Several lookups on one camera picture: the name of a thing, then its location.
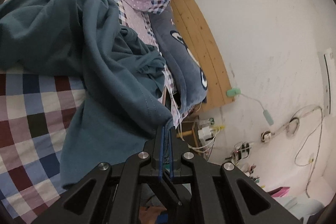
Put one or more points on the wooden headboard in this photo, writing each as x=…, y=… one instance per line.
x=196, y=32

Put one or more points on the blue grey plush pillow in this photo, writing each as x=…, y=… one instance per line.
x=188, y=75

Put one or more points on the teal blue shirt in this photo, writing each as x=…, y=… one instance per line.
x=122, y=75

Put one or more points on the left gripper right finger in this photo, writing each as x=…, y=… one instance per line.
x=222, y=193

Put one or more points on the plaid checkered bed sheet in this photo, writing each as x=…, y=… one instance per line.
x=35, y=113

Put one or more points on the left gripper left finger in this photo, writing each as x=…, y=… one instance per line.
x=110, y=193

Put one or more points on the person left hand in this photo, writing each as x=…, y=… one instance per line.
x=150, y=214

